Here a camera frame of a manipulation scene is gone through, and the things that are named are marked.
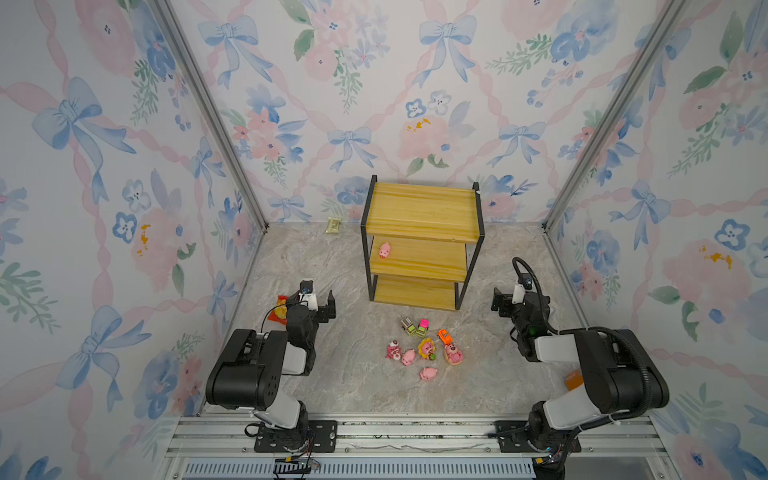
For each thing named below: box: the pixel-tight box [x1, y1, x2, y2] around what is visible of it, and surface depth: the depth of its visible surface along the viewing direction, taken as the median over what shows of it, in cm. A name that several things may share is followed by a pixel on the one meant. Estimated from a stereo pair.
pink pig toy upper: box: [401, 349, 417, 366], surface depth 87 cm
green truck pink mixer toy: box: [416, 318, 430, 337], surface depth 92 cm
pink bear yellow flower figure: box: [418, 337, 437, 361], surface depth 86 cm
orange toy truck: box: [437, 328, 453, 345], surface depth 91 cm
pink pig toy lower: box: [420, 367, 438, 381], surface depth 84 cm
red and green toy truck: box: [400, 317, 417, 336], surface depth 92 cm
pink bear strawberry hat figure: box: [386, 339, 401, 361], surface depth 86 cm
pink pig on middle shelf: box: [378, 242, 391, 259], surface depth 90 cm
